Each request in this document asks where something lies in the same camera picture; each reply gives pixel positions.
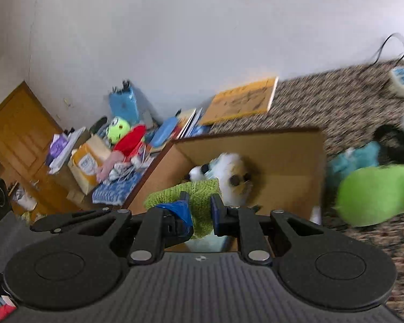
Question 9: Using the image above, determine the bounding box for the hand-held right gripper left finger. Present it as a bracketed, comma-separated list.
[30, 192, 194, 266]

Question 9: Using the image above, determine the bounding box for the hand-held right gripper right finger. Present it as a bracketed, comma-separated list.
[210, 193, 327, 265]

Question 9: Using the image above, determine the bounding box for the green knitted cloth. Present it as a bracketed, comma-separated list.
[144, 179, 223, 239]

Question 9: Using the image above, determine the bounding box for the white fluffy dog toy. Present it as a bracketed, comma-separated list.
[189, 152, 256, 206]

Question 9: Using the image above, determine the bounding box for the brown cardboard box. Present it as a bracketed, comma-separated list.
[121, 127, 327, 253]

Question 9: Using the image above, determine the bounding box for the green plush toy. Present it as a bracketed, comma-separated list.
[335, 165, 404, 227]

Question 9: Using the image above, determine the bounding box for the black hair band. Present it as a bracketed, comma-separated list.
[372, 124, 404, 169]

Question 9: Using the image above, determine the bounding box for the blue checked cloth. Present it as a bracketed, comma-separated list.
[92, 166, 152, 206]

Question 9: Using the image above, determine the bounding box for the blue glasses case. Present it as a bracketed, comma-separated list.
[150, 117, 180, 149]

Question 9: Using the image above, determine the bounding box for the pink plush cloth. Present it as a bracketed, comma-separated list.
[96, 151, 125, 184]

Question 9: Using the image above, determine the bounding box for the red plush toy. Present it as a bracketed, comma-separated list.
[113, 124, 148, 157]

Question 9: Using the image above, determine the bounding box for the stack of picture books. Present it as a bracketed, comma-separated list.
[175, 108, 203, 140]

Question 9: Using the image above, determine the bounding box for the green frog plush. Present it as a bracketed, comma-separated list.
[107, 116, 132, 143]

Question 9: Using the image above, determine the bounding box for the yellow cardboard box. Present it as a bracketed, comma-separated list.
[68, 134, 112, 195]

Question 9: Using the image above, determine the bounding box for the yellow book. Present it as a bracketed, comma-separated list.
[198, 77, 279, 126]

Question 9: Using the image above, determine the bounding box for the blue pouch with plugs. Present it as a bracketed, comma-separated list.
[108, 80, 140, 125]

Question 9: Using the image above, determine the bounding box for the white and purple packet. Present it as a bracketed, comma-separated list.
[46, 127, 88, 175]

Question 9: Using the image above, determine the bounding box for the crumpled white plastic bag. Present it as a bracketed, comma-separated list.
[10, 185, 39, 211]

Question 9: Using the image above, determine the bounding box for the brown patterned bed cover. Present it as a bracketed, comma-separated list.
[209, 61, 404, 322]

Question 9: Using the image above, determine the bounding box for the white power strip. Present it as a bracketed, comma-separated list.
[389, 65, 404, 99]

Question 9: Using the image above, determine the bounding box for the white charger cable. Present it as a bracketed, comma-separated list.
[109, 160, 149, 180]

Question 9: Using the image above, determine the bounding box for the black charger cable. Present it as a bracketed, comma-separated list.
[362, 33, 404, 71]

